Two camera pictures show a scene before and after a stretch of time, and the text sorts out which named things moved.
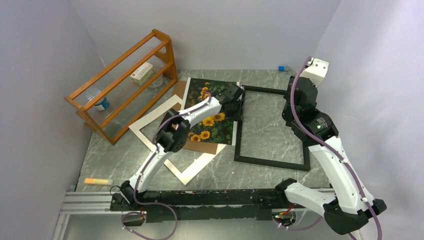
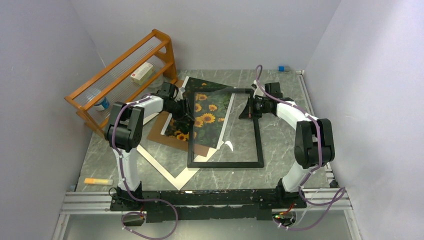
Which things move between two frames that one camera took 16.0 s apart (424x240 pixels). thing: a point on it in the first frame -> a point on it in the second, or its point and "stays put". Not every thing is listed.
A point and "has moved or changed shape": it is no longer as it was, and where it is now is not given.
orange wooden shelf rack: (115, 100) stays put
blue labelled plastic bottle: (101, 106) stays put
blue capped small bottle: (283, 68) stays put
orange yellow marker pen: (98, 181) stays put
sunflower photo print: (217, 128) has moved or changed shape
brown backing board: (209, 147) has moved or changed shape
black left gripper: (238, 115) -> (186, 113)
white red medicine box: (142, 73) stays put
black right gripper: (285, 94) -> (248, 112)
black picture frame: (304, 167) -> (191, 164)
